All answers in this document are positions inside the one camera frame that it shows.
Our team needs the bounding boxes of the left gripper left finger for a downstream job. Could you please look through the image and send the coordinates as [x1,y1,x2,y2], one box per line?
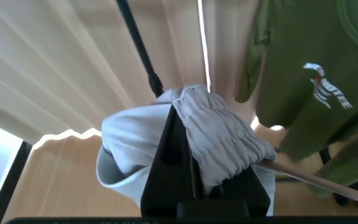
[140,105,204,218]

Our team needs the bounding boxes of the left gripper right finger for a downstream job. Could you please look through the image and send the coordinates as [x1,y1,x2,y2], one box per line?
[202,166,272,218]

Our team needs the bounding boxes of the pale grey shorts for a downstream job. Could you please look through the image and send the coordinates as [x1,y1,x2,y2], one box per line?
[96,83,278,217]

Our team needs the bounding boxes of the pink clothes hanger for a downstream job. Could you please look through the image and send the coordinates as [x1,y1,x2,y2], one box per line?
[258,159,358,210]

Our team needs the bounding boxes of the green printed t-shirt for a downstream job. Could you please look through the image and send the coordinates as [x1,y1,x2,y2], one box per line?
[234,0,358,198]

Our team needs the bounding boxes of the black clothes rack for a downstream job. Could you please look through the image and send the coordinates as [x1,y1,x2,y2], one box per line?
[116,0,358,206]

